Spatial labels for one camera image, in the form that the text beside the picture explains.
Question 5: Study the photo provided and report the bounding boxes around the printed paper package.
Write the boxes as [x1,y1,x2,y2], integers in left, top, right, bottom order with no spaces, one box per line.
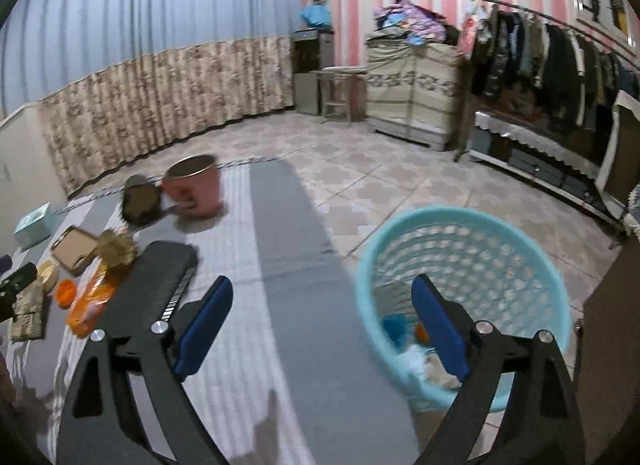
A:
[9,279,44,341]

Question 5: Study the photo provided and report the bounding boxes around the beige cloth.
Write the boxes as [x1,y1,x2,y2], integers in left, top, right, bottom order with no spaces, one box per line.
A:
[402,345,461,390]

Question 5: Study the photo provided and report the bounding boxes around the black ribbed foam pad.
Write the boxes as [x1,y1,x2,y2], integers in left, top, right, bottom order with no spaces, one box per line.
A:
[96,241,198,339]

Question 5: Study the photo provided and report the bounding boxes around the blue plastic wrapper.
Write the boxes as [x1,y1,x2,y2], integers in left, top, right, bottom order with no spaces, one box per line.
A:
[382,313,408,352]

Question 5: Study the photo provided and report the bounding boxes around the cream round lid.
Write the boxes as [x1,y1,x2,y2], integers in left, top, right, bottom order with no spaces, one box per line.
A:
[38,259,58,294]

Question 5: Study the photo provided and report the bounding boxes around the teal tissue box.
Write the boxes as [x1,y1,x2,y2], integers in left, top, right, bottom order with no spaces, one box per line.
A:
[14,203,54,249]

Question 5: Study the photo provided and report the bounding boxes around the orange plastic lid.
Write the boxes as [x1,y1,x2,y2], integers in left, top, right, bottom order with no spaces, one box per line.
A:
[54,279,77,309]

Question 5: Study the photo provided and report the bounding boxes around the brown rectangular tray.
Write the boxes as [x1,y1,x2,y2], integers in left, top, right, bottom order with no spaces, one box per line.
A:
[51,225,98,277]

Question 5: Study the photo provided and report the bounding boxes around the orange snack packet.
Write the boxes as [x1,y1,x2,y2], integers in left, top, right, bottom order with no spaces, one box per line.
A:
[66,263,129,338]

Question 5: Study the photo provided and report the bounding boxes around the dark cabinet at right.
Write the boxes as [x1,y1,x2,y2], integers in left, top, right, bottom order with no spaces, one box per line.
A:
[576,237,639,464]

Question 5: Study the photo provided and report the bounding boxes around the orange peel piece upper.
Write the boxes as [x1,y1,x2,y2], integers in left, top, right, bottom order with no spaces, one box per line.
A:
[413,323,431,346]

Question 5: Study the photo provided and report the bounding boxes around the light blue plastic laundry basket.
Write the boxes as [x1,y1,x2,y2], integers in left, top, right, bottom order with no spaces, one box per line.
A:
[355,206,573,412]

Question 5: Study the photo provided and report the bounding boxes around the dark round lid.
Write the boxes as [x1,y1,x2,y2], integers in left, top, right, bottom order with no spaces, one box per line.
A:
[122,174,162,226]

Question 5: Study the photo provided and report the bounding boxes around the grey striped table cloth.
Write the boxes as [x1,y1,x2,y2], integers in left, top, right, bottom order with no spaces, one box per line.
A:
[1,160,419,464]

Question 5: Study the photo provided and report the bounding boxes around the pink metal-rimmed mug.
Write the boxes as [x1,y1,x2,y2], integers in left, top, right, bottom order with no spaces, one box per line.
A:
[160,154,222,219]

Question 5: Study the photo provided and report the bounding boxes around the blue patterned fringed cloth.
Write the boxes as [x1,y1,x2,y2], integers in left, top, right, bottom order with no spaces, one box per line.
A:
[623,184,640,241]

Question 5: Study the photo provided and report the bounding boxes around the blue and floral curtain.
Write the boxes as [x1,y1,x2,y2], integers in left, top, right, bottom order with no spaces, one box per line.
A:
[1,0,300,194]

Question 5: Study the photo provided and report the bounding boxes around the low bench with lace cover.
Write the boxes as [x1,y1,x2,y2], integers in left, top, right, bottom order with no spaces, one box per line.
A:
[468,112,625,224]

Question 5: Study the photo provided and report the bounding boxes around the cloth-covered cabinet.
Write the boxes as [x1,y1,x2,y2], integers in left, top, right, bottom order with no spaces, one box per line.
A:
[367,39,461,152]

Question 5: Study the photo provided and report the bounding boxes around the clothes rack with dark garments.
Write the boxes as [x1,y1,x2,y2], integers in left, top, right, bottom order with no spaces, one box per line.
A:
[454,0,640,166]

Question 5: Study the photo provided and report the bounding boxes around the water dispenser cabinet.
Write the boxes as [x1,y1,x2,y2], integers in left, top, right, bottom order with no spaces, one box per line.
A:
[292,28,335,115]

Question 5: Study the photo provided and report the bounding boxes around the blue bag on dispenser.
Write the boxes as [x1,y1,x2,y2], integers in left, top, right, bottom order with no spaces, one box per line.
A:
[300,0,332,30]

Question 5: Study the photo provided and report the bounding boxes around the pile of colourful clothes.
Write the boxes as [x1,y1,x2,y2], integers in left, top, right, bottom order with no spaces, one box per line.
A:
[373,0,460,46]

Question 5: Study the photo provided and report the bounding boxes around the framed wall picture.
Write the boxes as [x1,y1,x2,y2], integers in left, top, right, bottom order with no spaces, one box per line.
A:
[577,0,639,54]

